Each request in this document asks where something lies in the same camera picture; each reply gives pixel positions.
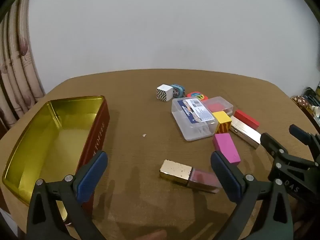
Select white cube black zigzag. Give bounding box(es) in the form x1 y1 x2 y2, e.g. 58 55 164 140
156 84 174 103

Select lipstick with gold cap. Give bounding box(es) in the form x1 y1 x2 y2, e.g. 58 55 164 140
159 159 223 194

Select cluttered household items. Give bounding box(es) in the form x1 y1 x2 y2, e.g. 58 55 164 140
291 80 320 120

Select beige patterned curtain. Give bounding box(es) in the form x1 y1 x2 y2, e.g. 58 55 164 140
0 0 47 130

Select red tin box gold inside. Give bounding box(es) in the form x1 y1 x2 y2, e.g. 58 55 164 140
2 95 110 227

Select clear plastic box with label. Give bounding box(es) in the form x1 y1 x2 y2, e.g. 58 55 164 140
171 97 218 142

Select clear plastic box red inside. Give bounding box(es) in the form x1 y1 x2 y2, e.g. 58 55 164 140
202 96 234 118

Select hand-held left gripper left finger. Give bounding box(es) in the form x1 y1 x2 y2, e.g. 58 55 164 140
27 150 108 240

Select blue round tape measure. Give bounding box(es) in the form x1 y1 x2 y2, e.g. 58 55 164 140
170 83 186 98

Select yellow cube striped side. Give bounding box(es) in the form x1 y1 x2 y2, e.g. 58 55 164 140
212 111 232 134

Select round orange colourful toy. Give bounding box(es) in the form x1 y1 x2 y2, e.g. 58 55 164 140
186 92 209 102

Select silver metal case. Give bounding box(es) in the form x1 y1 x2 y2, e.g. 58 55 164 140
229 116 262 150

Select red wooden block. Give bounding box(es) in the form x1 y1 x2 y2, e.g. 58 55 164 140
234 109 260 130

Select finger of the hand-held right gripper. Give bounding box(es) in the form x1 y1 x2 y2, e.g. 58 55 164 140
289 124 320 167
260 132 290 183

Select pink wooden block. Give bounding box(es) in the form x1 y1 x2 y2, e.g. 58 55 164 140
213 133 241 165

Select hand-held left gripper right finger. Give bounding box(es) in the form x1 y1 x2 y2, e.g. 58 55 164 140
210 151 294 240

